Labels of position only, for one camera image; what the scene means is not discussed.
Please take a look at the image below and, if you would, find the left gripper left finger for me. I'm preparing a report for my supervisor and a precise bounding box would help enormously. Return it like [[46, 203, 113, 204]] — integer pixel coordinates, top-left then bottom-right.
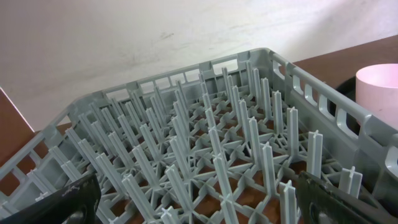
[[1, 174, 101, 224]]

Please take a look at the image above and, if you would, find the pink cup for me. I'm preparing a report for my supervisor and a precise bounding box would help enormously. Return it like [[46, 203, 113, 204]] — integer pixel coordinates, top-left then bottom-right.
[[355, 63, 397, 129]]

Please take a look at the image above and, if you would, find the round black serving tray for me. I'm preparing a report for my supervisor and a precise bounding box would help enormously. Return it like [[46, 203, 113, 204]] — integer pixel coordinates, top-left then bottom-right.
[[328, 76, 361, 135]]

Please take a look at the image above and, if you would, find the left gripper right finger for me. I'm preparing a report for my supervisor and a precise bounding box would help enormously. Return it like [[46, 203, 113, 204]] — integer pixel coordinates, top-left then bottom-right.
[[296, 171, 397, 224]]

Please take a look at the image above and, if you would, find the grey dishwasher rack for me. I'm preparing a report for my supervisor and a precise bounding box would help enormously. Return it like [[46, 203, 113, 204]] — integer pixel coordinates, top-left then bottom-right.
[[1, 48, 397, 223]]

